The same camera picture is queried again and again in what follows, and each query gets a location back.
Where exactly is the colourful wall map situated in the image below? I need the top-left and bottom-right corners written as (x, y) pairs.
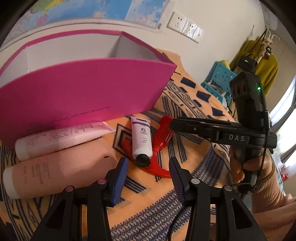
top-left (4, 0), bottom-right (169, 44)

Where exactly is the light pink tube white cap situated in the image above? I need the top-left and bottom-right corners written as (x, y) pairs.
top-left (15, 122), bottom-right (115, 161)

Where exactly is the salmon pink tube white cap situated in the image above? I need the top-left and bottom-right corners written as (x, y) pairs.
top-left (3, 138), bottom-right (118, 199)

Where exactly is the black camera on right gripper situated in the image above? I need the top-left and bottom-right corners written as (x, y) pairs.
top-left (229, 71), bottom-right (269, 133)

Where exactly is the orange patterned tablecloth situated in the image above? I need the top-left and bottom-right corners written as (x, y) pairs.
top-left (1, 51), bottom-right (233, 240)

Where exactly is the blue perforated plastic rack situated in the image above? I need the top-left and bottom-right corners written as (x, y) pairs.
top-left (201, 61), bottom-right (237, 109)

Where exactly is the white wall socket panel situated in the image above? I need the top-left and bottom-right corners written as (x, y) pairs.
top-left (166, 11), bottom-right (204, 43)

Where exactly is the white hand cream tube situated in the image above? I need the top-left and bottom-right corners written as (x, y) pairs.
top-left (130, 116), bottom-right (152, 167)

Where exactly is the yellow hanging garment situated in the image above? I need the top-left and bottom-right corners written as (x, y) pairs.
top-left (230, 40), bottom-right (278, 95)

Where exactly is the pink cardboard box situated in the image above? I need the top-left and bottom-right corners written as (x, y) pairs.
top-left (1, 30), bottom-right (176, 148)

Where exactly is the red tassel ornament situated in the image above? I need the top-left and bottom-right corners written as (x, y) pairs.
top-left (121, 116), bottom-right (174, 178)

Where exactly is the pink knit right sleeve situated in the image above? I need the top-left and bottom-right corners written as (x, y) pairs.
top-left (251, 154), bottom-right (295, 240)

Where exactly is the person right hand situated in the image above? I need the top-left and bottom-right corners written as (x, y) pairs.
top-left (229, 146), bottom-right (277, 186)

